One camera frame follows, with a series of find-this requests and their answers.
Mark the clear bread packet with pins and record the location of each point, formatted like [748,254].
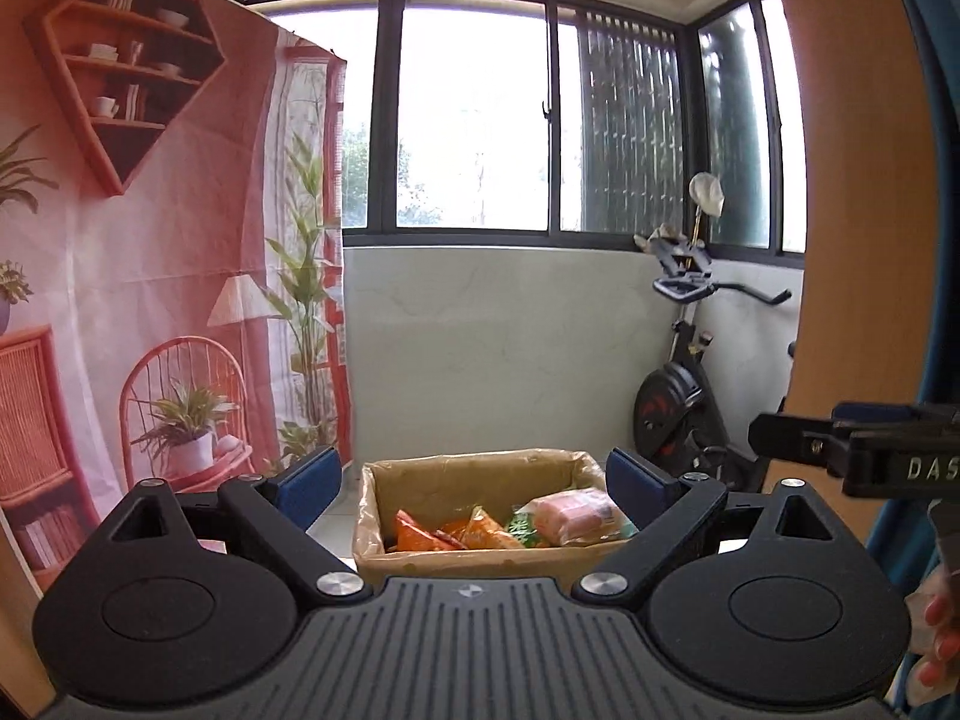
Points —
[577,514]

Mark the printed room backdrop cloth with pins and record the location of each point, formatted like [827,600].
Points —
[187,202]

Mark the black framed window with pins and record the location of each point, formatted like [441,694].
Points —
[472,105]

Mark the orange snack packet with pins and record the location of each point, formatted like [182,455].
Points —
[416,536]

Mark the green snack packet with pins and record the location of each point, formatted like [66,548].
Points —
[525,532]

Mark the black exercise bike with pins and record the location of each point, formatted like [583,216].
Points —
[667,412]

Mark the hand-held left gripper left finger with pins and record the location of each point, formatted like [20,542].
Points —
[307,484]

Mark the person's right hand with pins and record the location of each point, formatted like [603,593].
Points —
[941,615]

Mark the yellow snack packet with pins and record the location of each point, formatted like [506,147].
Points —
[487,529]

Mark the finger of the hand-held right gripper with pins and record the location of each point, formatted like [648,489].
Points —
[795,439]

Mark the brown cardboard box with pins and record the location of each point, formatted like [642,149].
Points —
[465,566]

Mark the beige rag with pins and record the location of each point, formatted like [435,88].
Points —
[660,241]

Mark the white hanging cloth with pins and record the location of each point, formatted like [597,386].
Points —
[706,193]

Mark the wooden panel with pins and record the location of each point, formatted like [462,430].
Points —
[847,165]

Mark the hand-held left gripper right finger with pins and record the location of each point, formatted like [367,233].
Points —
[641,487]

